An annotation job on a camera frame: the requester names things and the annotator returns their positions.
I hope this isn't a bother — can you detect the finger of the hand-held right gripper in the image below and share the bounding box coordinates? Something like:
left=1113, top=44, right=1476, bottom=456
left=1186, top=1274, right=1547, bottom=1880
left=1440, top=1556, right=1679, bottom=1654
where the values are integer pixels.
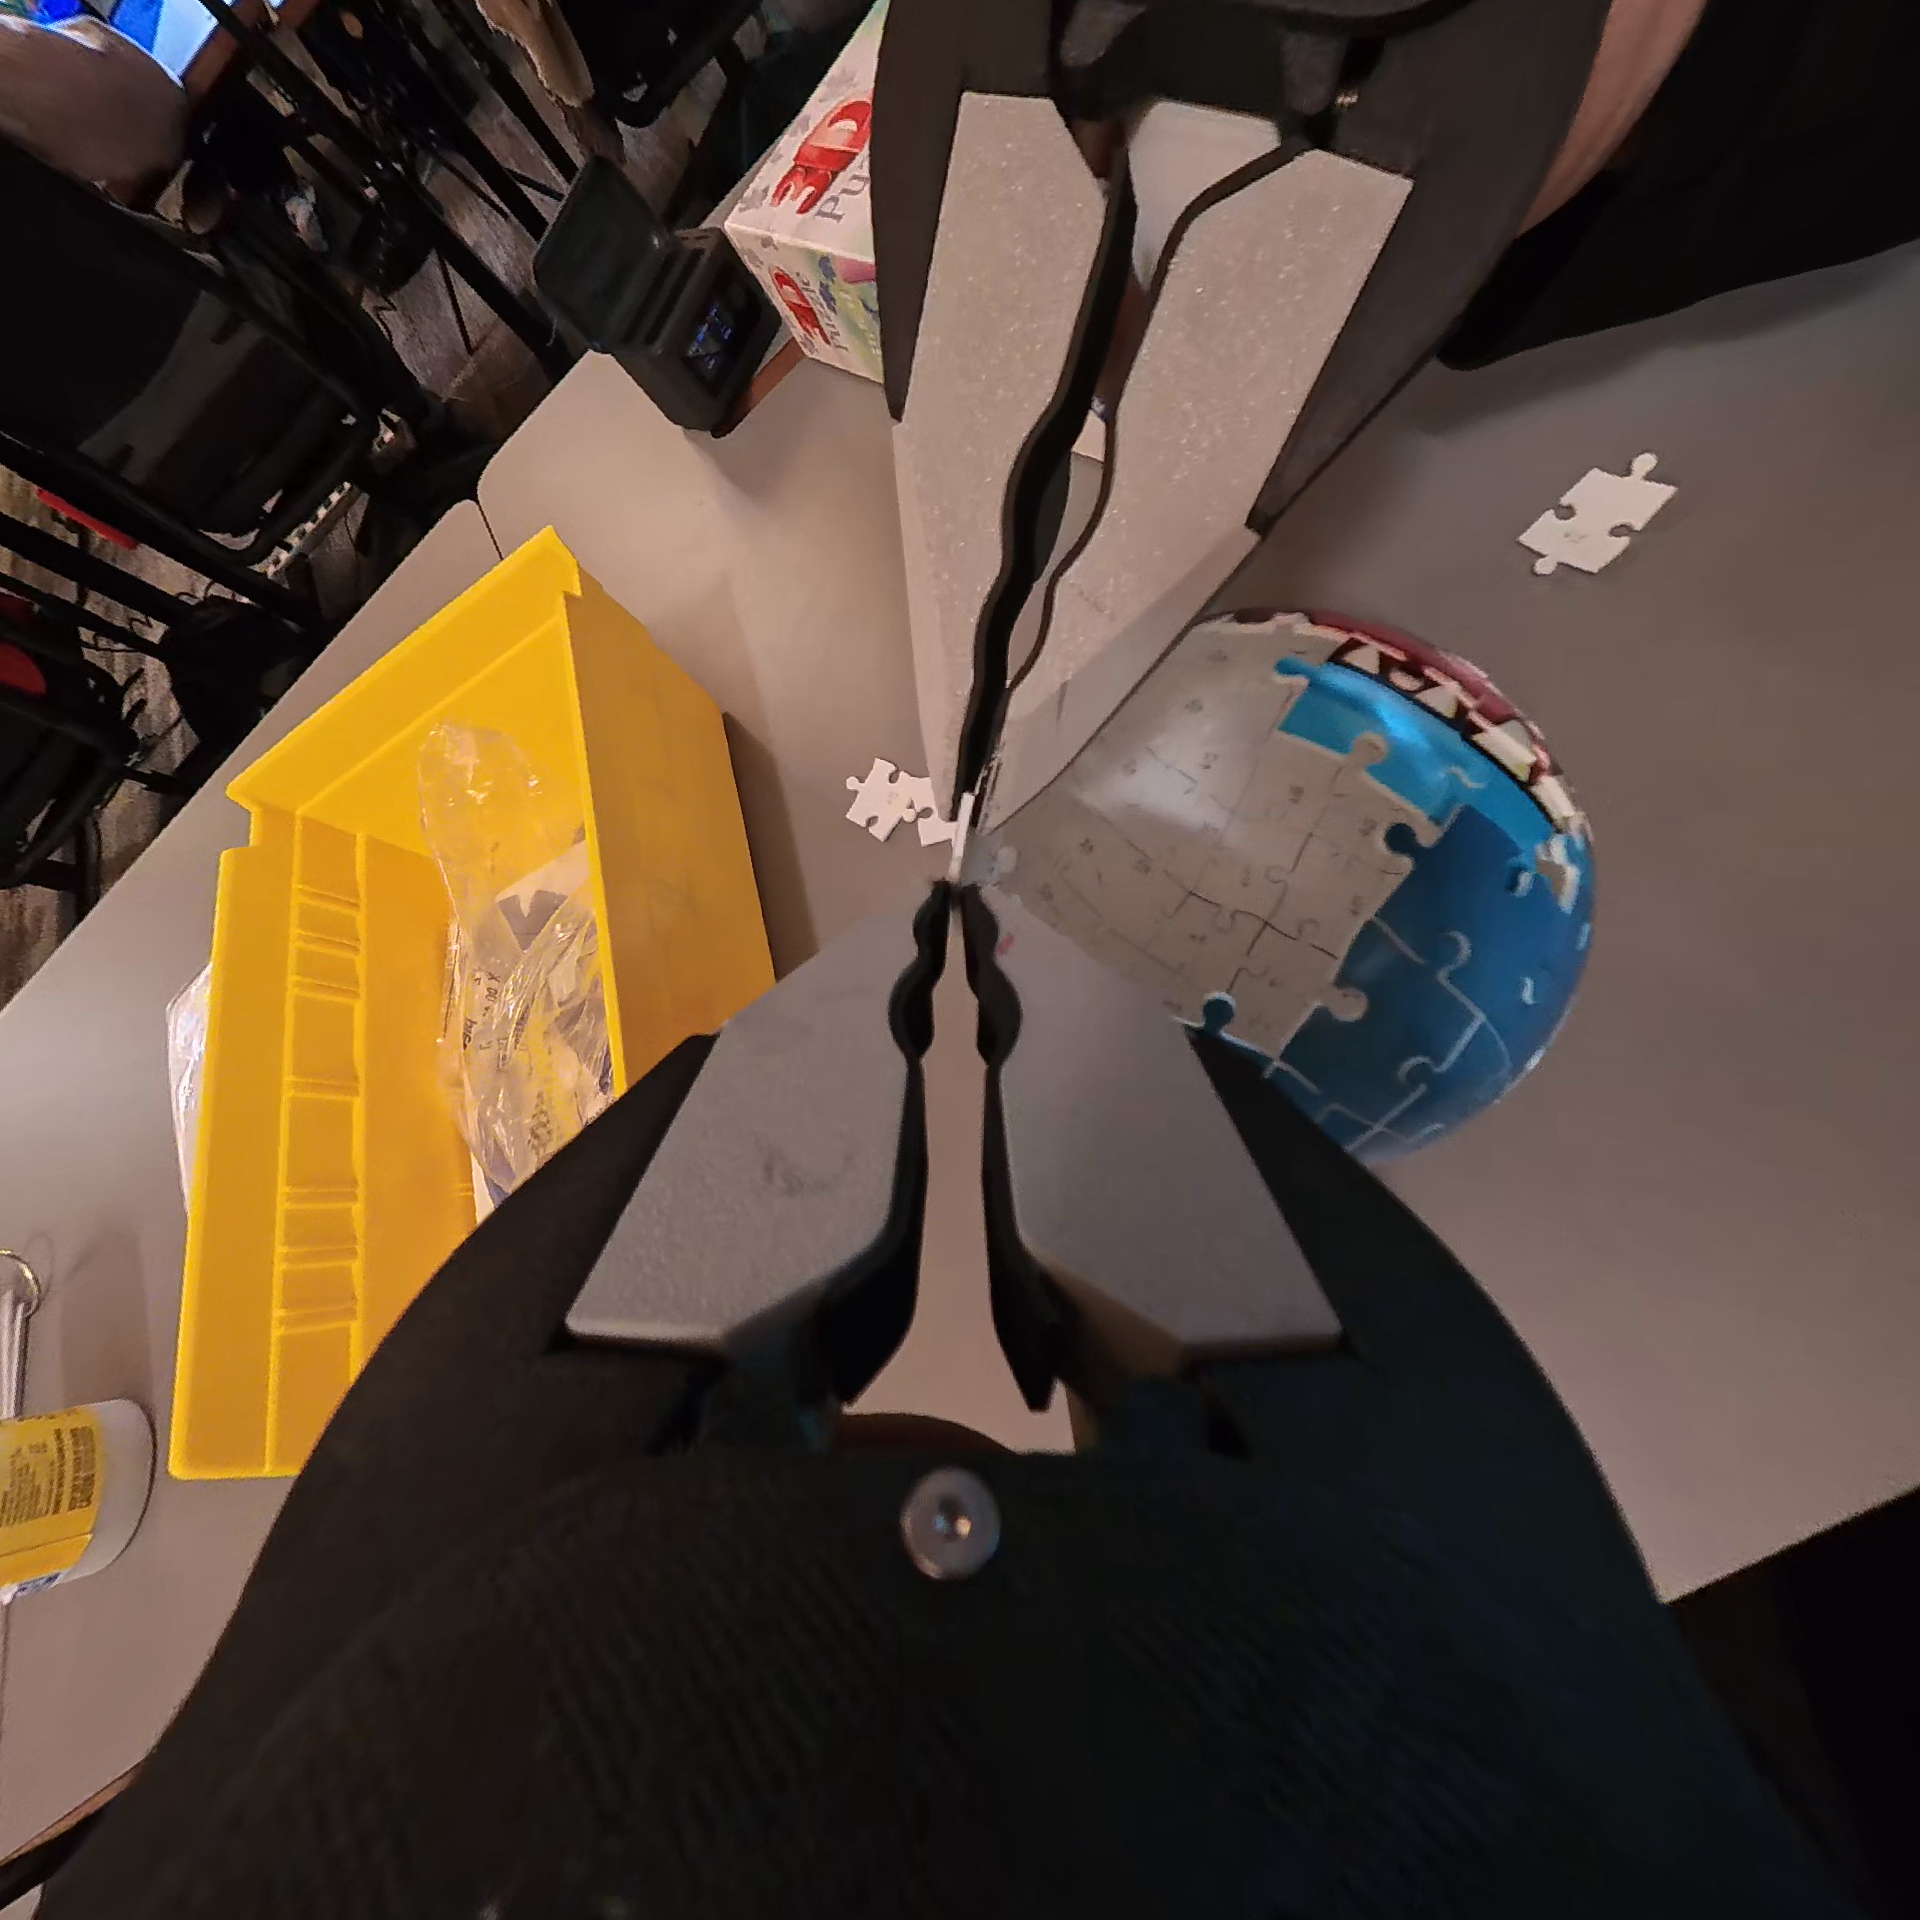
left=972, top=141, right=1419, bottom=842
left=892, top=90, right=1135, bottom=827

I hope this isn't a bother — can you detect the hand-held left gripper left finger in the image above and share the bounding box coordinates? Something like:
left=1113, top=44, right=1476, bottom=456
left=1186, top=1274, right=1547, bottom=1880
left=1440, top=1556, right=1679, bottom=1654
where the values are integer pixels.
left=565, top=884, right=953, bottom=1413

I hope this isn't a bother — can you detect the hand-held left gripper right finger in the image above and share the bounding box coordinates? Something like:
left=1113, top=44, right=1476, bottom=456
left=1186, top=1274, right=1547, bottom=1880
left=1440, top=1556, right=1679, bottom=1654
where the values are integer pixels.
left=960, top=884, right=1345, bottom=1413

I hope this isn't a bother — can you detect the blue shark puzzle ball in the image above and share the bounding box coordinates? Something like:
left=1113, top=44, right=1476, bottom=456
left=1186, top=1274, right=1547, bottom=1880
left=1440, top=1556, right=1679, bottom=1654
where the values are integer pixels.
left=984, top=607, right=1601, bottom=1167

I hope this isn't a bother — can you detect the white puzzle piece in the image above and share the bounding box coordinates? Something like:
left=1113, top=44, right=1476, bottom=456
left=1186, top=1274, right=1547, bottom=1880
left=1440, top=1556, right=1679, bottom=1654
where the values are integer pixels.
left=943, top=754, right=1011, bottom=888
left=840, top=754, right=963, bottom=853
left=1515, top=451, right=1682, bottom=582

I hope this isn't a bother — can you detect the person's right forearm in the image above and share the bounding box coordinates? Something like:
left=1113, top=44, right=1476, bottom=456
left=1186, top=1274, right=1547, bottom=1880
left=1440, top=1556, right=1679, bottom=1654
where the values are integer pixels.
left=1440, top=0, right=1920, bottom=374

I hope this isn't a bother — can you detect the white red puzzle box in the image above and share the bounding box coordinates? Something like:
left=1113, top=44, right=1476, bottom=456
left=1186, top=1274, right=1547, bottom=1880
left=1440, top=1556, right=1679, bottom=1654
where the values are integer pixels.
left=721, top=0, right=903, bottom=389

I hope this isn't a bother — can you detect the clear plastic bag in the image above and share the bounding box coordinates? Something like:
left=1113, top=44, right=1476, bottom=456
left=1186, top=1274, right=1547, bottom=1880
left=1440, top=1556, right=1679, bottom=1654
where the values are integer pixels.
left=416, top=720, right=620, bottom=1220

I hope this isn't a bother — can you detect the yellow plastic bin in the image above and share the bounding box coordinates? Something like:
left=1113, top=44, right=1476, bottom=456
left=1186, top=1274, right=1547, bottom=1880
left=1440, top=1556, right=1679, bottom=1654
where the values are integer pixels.
left=165, top=525, right=783, bottom=1484

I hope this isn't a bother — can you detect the printed paper in sleeve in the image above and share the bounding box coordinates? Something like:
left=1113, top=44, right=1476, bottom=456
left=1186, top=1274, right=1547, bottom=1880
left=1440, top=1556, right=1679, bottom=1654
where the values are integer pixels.
left=162, top=960, right=219, bottom=1208

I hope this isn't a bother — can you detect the disinfecting wipes canister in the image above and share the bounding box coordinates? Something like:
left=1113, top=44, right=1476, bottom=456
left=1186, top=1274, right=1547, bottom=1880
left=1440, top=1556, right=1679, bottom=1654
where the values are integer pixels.
left=0, top=1394, right=159, bottom=1605

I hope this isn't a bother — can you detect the black mesh chair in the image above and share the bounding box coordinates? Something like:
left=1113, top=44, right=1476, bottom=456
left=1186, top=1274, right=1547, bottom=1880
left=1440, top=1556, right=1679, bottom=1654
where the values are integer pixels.
left=0, top=141, right=437, bottom=600

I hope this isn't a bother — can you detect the computer monitor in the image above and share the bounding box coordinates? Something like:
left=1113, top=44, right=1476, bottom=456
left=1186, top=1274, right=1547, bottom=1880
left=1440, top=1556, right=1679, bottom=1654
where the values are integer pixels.
left=31, top=0, right=226, bottom=84

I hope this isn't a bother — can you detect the black camera device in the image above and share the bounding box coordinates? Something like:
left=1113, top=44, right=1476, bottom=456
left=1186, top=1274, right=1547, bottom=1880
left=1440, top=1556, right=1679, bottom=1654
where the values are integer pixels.
left=528, top=152, right=784, bottom=442

